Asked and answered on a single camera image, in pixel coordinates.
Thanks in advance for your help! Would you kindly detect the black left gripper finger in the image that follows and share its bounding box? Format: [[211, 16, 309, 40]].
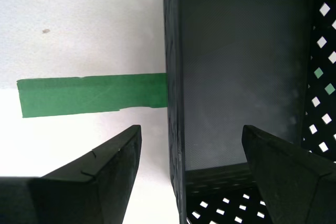
[[0, 124, 143, 224], [241, 124, 336, 224]]

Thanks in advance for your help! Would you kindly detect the long green tape strip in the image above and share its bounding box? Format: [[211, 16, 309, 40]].
[[16, 67, 336, 119]]

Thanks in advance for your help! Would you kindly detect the black lattice plastic basket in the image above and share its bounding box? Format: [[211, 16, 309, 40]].
[[162, 0, 336, 224]]

